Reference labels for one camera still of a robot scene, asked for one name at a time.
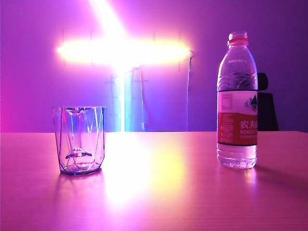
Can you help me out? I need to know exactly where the diagonal glowing light strip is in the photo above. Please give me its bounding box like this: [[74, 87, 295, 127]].
[[88, 0, 132, 41]]

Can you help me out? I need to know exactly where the vertical glowing light strip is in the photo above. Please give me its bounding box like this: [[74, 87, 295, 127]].
[[119, 64, 133, 132]]

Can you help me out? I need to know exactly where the clear faceted glass mug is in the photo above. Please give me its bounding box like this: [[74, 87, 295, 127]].
[[51, 105, 107, 176]]

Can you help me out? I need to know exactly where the clear plastic mineral water bottle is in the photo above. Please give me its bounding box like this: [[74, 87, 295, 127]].
[[216, 31, 258, 169]]

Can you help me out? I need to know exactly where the horizontal glowing light strip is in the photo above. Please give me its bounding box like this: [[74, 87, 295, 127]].
[[56, 39, 191, 66]]

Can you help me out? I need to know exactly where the black office chair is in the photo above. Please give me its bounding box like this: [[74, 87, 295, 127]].
[[257, 72, 280, 132]]

